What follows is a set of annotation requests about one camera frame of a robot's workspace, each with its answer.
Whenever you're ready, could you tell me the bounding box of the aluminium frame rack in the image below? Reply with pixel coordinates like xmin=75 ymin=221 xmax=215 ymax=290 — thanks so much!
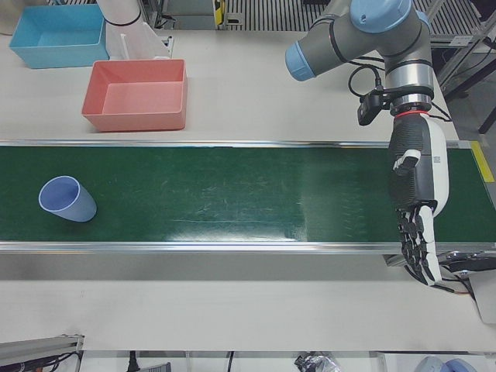
xmin=429 ymin=0 xmax=496 ymax=135

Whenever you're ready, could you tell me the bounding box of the black crumpled bag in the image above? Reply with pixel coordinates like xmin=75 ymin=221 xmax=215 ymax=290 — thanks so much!
xmin=294 ymin=352 xmax=342 ymax=372

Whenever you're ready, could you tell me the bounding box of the aluminium profile bar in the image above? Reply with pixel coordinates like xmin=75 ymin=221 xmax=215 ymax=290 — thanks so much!
xmin=0 ymin=332 xmax=85 ymax=372

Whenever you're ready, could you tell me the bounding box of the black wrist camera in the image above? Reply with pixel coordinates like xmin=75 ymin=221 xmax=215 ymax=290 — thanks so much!
xmin=356 ymin=89 xmax=392 ymax=126

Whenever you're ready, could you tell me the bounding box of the light blue plastic box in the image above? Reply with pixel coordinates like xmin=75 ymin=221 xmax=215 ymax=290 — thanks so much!
xmin=8 ymin=3 xmax=109 ymax=70

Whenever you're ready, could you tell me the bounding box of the yellow tape strip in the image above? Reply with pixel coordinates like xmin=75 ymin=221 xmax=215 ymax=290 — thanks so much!
xmin=470 ymin=140 xmax=495 ymax=181

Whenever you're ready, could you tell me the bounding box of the pink plastic box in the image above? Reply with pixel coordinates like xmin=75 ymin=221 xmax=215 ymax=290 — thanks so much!
xmin=80 ymin=58 xmax=190 ymax=133

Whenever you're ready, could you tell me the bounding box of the light blue plastic cup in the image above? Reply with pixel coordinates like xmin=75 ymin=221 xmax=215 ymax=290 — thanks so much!
xmin=37 ymin=175 xmax=98 ymax=224

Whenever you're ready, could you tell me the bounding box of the black clamp bracket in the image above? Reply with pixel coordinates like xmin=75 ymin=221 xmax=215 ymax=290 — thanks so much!
xmin=441 ymin=250 xmax=496 ymax=274

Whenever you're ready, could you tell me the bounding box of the yellow warning sign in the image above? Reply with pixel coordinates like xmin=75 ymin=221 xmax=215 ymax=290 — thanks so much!
xmin=212 ymin=0 xmax=229 ymax=29

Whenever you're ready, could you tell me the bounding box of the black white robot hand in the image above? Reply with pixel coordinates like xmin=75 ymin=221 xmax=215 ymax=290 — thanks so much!
xmin=388 ymin=112 xmax=451 ymax=287

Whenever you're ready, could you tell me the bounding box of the green conveyor belt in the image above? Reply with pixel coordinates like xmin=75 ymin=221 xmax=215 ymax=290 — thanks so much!
xmin=0 ymin=139 xmax=496 ymax=268
xmin=0 ymin=146 xmax=491 ymax=243

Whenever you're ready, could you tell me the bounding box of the white column stand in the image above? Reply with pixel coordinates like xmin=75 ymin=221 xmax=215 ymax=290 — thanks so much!
xmin=95 ymin=0 xmax=174 ymax=62

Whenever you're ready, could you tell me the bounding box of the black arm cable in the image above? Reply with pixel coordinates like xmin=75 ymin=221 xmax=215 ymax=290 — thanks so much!
xmin=347 ymin=57 xmax=388 ymax=97

